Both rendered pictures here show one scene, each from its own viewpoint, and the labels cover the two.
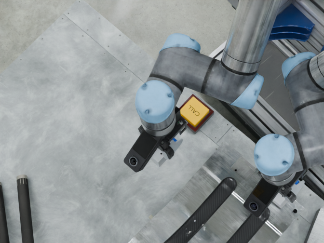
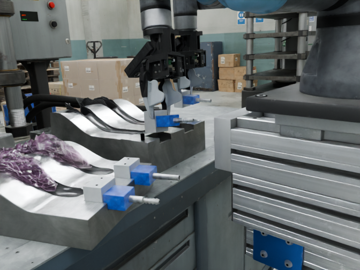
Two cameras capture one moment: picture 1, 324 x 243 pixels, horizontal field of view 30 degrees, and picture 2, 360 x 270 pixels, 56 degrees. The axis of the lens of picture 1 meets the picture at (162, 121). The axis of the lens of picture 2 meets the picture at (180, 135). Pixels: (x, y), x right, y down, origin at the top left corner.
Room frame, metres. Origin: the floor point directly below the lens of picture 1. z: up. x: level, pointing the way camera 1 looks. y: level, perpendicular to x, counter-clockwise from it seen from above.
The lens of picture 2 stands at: (0.04, -1.06, 1.11)
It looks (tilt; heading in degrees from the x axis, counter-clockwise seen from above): 15 degrees down; 73
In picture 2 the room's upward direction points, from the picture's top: 3 degrees counter-clockwise
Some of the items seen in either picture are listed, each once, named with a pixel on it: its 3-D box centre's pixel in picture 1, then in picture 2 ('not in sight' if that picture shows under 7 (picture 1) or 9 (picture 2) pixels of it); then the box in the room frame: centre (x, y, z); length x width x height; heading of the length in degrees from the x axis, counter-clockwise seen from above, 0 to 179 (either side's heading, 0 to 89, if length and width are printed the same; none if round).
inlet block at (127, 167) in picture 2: not in sight; (148, 175); (0.16, -0.42, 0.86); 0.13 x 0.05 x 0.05; 145
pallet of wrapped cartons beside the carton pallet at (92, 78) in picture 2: not in sight; (104, 90); (0.47, 4.31, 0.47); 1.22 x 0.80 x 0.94; 129
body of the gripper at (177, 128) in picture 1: (162, 125); (188, 50); (0.40, 0.00, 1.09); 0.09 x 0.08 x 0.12; 127
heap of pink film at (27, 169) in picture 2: not in sight; (20, 156); (-0.09, -0.31, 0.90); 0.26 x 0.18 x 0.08; 145
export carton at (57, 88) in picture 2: not in sight; (65, 93); (-0.15, 5.30, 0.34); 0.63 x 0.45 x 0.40; 125
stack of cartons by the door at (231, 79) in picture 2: not in sight; (237, 73); (3.54, 5.92, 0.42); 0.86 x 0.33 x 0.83; 125
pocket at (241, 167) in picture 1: (243, 169); (182, 132); (0.31, -0.18, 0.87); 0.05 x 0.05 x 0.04; 37
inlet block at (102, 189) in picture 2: not in sight; (124, 197); (0.10, -0.51, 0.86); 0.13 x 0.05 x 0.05; 145
